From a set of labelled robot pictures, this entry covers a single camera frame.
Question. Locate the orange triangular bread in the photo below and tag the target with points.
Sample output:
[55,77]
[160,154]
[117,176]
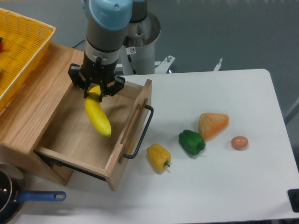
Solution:
[210,124]

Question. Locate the red item in basket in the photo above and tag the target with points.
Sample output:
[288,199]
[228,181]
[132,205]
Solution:
[1,44]

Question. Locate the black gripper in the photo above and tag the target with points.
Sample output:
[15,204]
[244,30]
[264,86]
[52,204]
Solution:
[97,73]

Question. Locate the open wooden top drawer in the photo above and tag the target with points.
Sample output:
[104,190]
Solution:
[71,140]

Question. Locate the black metal drawer handle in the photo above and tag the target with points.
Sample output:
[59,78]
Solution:
[135,153]

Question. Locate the black corner device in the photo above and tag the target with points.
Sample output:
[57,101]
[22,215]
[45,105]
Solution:
[293,195]

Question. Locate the green bell pepper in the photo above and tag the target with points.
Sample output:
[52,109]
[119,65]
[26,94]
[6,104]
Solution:
[192,142]

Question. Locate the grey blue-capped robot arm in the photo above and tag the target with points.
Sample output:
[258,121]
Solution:
[108,21]

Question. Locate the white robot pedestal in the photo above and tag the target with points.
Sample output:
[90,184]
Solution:
[138,51]

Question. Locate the wooden drawer cabinet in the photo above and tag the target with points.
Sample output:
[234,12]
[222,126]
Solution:
[31,110]

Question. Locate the blue-handled black pan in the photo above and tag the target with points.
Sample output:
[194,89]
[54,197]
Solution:
[13,193]

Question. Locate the yellow banana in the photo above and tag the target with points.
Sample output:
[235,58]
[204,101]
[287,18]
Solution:
[95,113]

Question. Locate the yellow bell pepper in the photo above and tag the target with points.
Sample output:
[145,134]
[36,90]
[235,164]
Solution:
[159,157]

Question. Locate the yellow plastic basket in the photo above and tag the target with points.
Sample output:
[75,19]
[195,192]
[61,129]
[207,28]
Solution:
[24,43]

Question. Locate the white metal table bracket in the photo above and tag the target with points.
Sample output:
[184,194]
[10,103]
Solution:
[218,65]

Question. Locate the brown egg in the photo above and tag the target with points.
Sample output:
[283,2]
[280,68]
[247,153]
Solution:
[239,142]

